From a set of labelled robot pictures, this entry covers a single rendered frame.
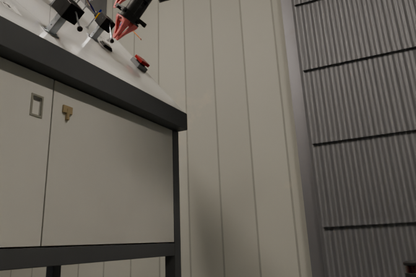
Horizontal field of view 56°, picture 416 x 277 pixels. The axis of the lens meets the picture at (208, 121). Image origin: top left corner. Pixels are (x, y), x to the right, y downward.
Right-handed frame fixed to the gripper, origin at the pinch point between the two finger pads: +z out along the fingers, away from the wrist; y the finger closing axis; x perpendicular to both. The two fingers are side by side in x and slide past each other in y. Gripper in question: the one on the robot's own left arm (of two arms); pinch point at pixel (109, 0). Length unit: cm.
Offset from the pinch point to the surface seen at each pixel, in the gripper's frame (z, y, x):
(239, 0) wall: -79, -110, -63
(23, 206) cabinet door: 63, 18, 53
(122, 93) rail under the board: 29.2, -1.4, 34.1
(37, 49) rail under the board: 32, 28, 40
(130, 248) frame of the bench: 67, -19, 49
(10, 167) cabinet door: 56, 23, 50
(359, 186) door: 7, -142, 53
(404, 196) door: 2, -147, 73
